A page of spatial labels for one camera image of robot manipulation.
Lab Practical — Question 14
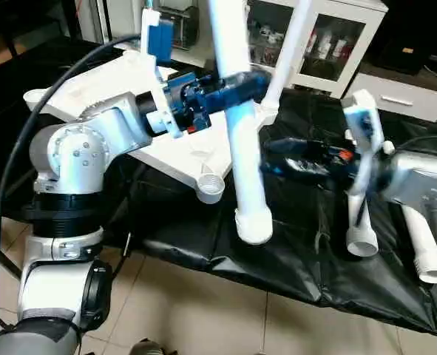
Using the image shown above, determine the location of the white plastic table top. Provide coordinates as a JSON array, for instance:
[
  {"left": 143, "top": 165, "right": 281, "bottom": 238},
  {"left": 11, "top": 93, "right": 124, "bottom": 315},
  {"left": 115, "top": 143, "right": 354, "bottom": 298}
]
[{"left": 23, "top": 49, "right": 280, "bottom": 206}]

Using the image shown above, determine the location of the black work mat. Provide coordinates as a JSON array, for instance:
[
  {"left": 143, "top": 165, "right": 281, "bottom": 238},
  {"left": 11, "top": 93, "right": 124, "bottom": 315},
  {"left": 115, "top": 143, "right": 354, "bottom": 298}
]
[{"left": 0, "top": 37, "right": 437, "bottom": 334}]

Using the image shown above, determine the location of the white drawer unit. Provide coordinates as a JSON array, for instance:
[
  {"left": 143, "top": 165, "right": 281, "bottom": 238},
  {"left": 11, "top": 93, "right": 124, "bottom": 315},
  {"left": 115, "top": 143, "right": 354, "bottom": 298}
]
[{"left": 349, "top": 72, "right": 437, "bottom": 123}]

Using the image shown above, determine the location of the white glass door cabinet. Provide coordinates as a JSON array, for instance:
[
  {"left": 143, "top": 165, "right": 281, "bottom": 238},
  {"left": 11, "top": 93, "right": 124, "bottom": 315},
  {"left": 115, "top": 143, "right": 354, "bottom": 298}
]
[{"left": 244, "top": 0, "right": 390, "bottom": 100}]

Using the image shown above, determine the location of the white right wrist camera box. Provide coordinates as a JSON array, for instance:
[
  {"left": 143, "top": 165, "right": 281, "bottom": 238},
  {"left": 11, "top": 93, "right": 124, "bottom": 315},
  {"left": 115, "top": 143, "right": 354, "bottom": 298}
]
[{"left": 341, "top": 89, "right": 396, "bottom": 224}]

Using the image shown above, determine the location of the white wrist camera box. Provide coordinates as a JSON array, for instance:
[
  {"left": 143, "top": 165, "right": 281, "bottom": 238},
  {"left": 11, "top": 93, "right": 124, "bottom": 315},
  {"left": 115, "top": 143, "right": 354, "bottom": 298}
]
[
  {"left": 140, "top": 8, "right": 183, "bottom": 139},
  {"left": 341, "top": 89, "right": 396, "bottom": 224}
]

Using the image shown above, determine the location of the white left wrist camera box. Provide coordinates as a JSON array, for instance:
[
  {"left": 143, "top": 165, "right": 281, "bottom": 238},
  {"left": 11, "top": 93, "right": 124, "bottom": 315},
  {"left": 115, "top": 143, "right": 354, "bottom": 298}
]
[{"left": 140, "top": 8, "right": 183, "bottom": 139}]

